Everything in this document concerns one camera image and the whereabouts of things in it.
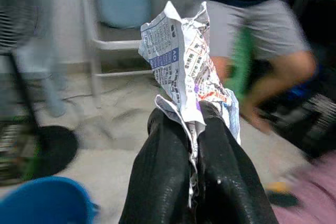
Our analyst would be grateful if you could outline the green plastic stool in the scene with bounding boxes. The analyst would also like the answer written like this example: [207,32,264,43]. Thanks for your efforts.
[230,28,257,99]

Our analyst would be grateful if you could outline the white plastic chair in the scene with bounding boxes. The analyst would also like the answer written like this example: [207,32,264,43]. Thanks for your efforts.
[82,0,158,109]

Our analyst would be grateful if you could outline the blue plastic bucket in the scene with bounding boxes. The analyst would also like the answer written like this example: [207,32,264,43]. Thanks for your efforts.
[0,176,100,224]

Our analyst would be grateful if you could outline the pale blue hanging cloth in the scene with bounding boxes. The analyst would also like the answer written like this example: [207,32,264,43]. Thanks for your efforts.
[15,0,69,119]

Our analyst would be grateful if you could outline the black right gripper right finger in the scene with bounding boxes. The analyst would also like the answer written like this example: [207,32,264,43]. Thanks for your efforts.
[194,100,279,224]

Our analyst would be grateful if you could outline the black standing fan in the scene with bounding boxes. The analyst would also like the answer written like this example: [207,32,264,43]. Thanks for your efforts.
[0,0,79,185]

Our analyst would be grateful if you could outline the yellow and black slipper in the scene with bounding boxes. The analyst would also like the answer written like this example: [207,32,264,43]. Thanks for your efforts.
[265,181,300,208]

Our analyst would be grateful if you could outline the black bag with white print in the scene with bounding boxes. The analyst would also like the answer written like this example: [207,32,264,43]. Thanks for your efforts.
[272,92,336,158]

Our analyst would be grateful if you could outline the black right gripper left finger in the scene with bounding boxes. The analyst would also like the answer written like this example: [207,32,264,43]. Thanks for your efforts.
[118,108,192,224]

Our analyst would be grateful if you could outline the pink cartoon print blanket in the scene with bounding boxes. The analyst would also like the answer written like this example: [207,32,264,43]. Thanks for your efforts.
[271,153,336,224]

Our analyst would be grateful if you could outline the person in grey shorts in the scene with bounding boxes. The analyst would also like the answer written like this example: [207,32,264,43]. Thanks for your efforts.
[187,0,320,133]

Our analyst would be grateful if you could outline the printed newspaper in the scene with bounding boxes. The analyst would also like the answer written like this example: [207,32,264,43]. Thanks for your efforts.
[138,0,242,209]

